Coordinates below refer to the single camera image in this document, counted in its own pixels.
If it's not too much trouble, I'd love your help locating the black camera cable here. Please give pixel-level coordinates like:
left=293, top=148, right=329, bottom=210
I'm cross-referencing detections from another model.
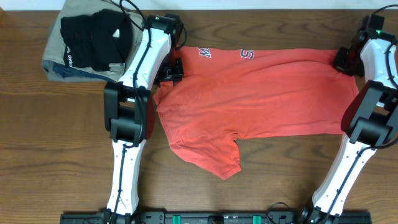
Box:
left=108, top=0, right=187, bottom=218
left=326, top=4, right=398, bottom=215

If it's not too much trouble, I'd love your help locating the black folded garment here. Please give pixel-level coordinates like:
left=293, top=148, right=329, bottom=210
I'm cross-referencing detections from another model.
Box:
left=60, top=9, right=133, bottom=72

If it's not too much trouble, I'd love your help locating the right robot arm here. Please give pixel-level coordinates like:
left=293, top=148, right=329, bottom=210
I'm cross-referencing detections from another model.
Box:
left=297, top=12, right=397, bottom=223

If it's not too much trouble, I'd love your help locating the red printed t-shirt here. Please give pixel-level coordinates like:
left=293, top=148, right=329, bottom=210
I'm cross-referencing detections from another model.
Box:
left=154, top=47, right=358, bottom=180

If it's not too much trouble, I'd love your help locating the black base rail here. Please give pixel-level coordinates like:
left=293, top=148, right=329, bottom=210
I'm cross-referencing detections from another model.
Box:
left=60, top=211, right=373, bottom=224

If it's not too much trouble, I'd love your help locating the grey blue folded garment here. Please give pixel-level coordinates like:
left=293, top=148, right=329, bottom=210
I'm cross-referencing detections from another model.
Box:
left=42, top=60, right=125, bottom=82

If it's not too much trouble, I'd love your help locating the left black camera cable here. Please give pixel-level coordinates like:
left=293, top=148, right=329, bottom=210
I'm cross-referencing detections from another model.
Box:
left=108, top=0, right=187, bottom=218

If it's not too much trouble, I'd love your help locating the right black camera cable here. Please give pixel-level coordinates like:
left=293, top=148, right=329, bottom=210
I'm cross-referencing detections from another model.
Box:
left=326, top=4, right=398, bottom=215

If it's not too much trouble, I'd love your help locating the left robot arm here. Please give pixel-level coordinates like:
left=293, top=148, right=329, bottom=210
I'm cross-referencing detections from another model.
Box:
left=101, top=13, right=186, bottom=223

